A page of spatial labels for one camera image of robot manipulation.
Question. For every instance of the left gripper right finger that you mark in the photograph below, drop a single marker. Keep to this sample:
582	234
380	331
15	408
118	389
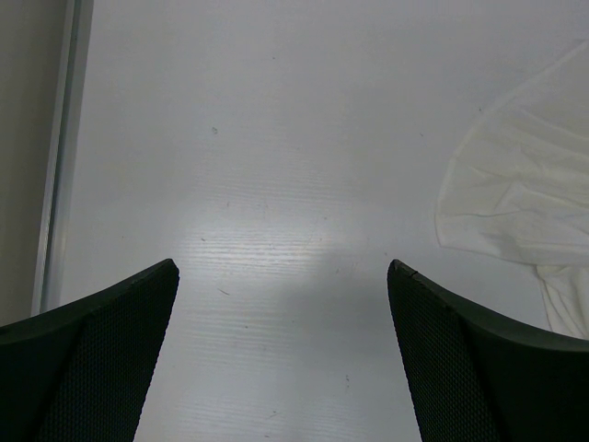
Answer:
477	375

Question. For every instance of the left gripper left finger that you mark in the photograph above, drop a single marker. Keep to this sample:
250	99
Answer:
81	372

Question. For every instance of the white skirt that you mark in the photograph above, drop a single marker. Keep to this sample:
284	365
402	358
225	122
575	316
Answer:
516	188

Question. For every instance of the aluminium table edge rail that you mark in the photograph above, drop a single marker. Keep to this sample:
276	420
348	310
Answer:
58	186

